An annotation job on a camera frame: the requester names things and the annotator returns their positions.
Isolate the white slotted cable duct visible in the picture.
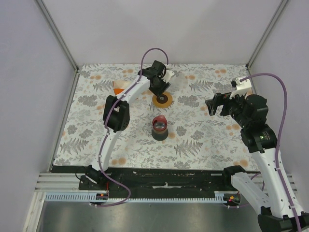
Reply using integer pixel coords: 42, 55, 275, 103
44, 191, 242, 202

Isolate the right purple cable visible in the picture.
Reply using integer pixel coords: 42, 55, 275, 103
224, 72, 302, 232

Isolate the purple cable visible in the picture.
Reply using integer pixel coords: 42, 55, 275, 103
89, 47, 169, 208
224, 72, 302, 232

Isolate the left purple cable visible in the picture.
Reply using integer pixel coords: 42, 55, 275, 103
89, 47, 169, 208

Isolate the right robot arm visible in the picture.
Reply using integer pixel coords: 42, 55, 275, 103
205, 93, 309, 232

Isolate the black carafe with red lid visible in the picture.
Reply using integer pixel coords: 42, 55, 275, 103
152, 115, 169, 141

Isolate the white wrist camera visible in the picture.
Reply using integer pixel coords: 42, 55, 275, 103
229, 76, 252, 99
162, 69, 175, 83

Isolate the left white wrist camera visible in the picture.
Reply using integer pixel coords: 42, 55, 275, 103
162, 69, 175, 83

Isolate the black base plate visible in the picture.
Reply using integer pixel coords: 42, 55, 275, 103
78, 165, 252, 198

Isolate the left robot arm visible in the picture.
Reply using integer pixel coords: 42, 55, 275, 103
84, 60, 175, 190

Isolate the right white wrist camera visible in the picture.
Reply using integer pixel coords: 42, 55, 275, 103
229, 76, 252, 99

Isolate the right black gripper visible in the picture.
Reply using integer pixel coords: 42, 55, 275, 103
205, 88, 250, 128

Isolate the floral tablecloth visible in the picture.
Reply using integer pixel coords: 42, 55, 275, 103
53, 64, 258, 171

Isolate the orange coffee filter box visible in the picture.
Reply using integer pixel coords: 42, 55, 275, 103
113, 80, 137, 96

